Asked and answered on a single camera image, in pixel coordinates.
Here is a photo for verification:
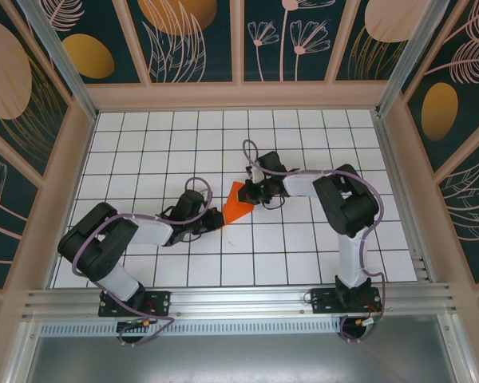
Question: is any orange cloth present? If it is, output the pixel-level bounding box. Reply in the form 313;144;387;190
221;181;257;229

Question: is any left small circuit board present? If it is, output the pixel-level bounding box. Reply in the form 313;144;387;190
117;317;157;331

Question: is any grey metal panel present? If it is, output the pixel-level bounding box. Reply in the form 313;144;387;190
7;314;478;383

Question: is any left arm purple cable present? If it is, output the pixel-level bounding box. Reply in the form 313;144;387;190
71;176;215;348

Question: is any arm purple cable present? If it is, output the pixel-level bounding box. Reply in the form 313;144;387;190
71;176;215;348
242;139;386;345

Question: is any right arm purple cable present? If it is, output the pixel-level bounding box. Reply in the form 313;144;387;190
242;139;386;345

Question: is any long aluminium mounting rail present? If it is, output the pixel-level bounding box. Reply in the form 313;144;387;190
22;282;462;321

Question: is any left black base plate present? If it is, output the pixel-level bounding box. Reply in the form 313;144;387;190
98;290;172;318

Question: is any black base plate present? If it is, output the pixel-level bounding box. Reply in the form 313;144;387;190
98;290;172;318
310;287;383;314

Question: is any slotted grey cable duct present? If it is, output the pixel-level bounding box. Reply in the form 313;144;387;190
39;321;344;336

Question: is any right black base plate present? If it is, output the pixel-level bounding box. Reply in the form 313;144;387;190
310;287;383;314

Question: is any aluminium side rail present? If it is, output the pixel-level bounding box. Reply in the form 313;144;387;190
371;110;435;283

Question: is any aluminium frame post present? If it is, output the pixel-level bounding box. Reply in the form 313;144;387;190
15;0;100;122
374;0;451;117

